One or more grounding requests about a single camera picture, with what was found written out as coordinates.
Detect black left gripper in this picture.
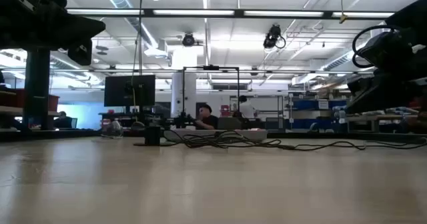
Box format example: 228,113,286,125
39,7,106,66

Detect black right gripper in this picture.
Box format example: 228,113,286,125
345,69,427,115

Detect black cord spool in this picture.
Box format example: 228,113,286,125
133,125,174,147

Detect thin black cord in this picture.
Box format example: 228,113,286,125
162,129,427,151

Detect black computer monitor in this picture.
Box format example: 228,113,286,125
103,74,156,107

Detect red storage bins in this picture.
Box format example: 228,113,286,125
0,89,60,113

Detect clear safety glasses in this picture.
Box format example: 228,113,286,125
101,119,124,139

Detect grey plastic tool case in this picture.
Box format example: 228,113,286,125
163,127,268,142

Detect LED light bar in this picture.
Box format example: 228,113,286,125
66,7,394,21

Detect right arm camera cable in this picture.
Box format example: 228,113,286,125
352,25,401,69

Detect black ceiling camera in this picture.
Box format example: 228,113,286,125
262,23,287,50
181,33,196,47

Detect black gantry frame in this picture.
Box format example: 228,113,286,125
181,65,240,118

